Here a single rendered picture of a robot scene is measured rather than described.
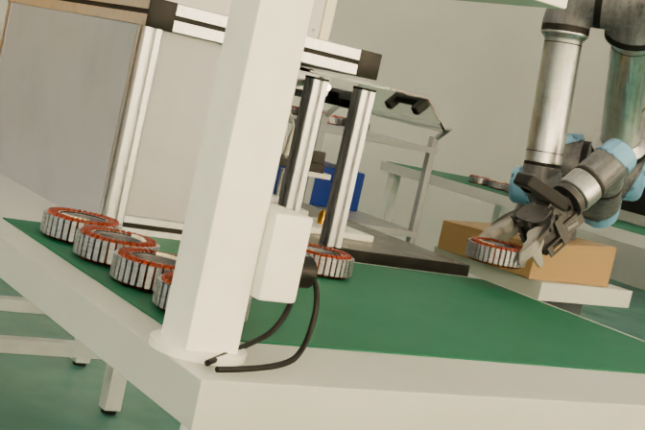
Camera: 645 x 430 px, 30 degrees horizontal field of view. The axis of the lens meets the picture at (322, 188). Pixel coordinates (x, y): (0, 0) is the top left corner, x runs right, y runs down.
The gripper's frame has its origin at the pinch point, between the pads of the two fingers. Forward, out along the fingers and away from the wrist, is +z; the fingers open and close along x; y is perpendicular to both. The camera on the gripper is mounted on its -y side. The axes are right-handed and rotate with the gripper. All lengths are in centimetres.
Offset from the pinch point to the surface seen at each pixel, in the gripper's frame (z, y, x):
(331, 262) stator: 33.8, -28.0, -12.6
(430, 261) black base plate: 8.7, -1.9, 7.9
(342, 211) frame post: 19.7, -21.9, 8.2
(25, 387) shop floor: 70, 47, 163
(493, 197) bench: -154, 166, 256
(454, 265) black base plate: 4.5, 2.3, 7.9
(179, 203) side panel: 44, -42, 8
